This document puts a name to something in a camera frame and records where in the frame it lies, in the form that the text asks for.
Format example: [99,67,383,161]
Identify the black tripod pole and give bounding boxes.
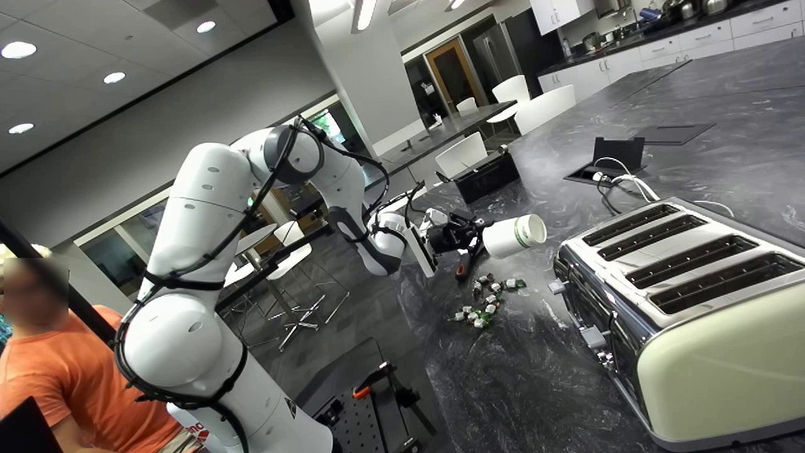
[0,223,116,343]

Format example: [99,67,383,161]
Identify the black open table box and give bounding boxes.
[449,148,521,208]

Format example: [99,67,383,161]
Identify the white power cable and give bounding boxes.
[588,156,736,220]

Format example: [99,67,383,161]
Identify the white plastic cup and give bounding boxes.
[480,211,549,260]

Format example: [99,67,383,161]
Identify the small dark cafe table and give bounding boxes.
[224,225,287,276]

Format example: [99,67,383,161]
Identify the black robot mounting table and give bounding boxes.
[291,336,461,453]

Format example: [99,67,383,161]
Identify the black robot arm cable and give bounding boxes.
[136,122,429,293]

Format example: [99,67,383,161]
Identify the person in orange shirt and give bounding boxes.
[0,242,192,453]

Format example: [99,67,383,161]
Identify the cream and chrome toaster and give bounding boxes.
[550,196,805,450]

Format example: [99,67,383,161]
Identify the black screen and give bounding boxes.
[0,399,63,453]

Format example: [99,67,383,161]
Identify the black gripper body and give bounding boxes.
[426,210,473,260]

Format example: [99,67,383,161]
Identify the wood framed glass door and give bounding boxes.
[422,38,487,116]

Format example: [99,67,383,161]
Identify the white chair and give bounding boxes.
[487,74,534,108]
[511,84,579,137]
[265,223,314,284]
[436,131,490,182]

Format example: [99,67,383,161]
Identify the black pop-up power outlet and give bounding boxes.
[566,137,647,184]

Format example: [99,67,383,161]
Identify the white kitchen counter cabinets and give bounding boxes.
[535,0,805,98]

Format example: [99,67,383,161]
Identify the black clamp orange grip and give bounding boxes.
[350,361,437,438]

